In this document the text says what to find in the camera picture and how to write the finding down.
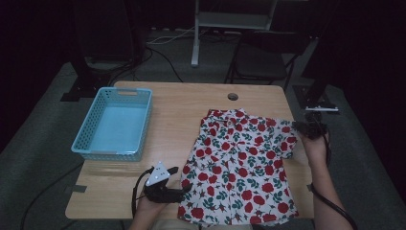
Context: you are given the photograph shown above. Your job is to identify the black stand with flat base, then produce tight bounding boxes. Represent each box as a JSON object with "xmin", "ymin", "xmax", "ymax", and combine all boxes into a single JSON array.
[{"xmin": 59, "ymin": 0, "xmax": 147, "ymax": 104}]

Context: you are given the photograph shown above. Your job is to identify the white floor cable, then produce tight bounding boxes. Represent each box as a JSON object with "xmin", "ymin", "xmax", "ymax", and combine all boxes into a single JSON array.
[{"xmin": 146, "ymin": 26, "xmax": 196, "ymax": 46}]

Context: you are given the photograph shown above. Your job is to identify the black folding chair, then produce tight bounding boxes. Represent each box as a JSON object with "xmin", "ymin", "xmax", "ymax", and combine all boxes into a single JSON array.
[{"xmin": 224, "ymin": 30, "xmax": 309, "ymax": 93}]

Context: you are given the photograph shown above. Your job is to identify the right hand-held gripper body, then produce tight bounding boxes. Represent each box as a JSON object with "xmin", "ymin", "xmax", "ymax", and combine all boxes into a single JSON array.
[{"xmin": 301, "ymin": 109, "xmax": 330, "ymax": 141}]

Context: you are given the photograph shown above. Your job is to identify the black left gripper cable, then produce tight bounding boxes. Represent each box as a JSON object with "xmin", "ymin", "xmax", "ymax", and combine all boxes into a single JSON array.
[{"xmin": 130, "ymin": 167, "xmax": 155, "ymax": 220}]

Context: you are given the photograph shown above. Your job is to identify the person's left hand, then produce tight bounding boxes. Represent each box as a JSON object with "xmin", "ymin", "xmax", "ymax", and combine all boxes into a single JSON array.
[{"xmin": 135, "ymin": 194, "xmax": 170, "ymax": 219}]

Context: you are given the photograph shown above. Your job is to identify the red floral print shirt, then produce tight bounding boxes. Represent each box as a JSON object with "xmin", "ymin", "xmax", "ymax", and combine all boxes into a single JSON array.
[{"xmin": 176, "ymin": 107, "xmax": 301, "ymax": 226}]

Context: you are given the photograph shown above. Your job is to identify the black stand with metal bracket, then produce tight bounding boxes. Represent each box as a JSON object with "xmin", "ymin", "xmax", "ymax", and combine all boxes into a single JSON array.
[{"xmin": 291, "ymin": 0, "xmax": 341, "ymax": 113}]

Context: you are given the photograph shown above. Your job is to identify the white metal desk frame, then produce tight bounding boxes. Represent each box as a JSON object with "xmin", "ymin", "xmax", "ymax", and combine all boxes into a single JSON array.
[{"xmin": 191, "ymin": 0, "xmax": 280, "ymax": 68}]

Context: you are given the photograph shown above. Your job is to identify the grey tape strip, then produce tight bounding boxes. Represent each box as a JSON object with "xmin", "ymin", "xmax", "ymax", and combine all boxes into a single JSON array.
[{"xmin": 64, "ymin": 184, "xmax": 88, "ymax": 195}]

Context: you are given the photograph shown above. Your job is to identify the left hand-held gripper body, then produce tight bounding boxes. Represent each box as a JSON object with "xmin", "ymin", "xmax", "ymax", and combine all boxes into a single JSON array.
[{"xmin": 143, "ymin": 160, "xmax": 186, "ymax": 205}]

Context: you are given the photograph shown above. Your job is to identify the long black floor cable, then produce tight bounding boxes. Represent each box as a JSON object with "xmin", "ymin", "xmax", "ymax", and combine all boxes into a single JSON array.
[{"xmin": 19, "ymin": 162, "xmax": 84, "ymax": 230}]

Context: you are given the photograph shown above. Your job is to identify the light blue plastic basket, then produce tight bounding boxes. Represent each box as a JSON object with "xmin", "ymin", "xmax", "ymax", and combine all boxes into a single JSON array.
[{"xmin": 70, "ymin": 86, "xmax": 153, "ymax": 163}]

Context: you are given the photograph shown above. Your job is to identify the person's right hand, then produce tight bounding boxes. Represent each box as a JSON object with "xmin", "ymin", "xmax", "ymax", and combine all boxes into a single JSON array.
[{"xmin": 299, "ymin": 131, "xmax": 330, "ymax": 167}]

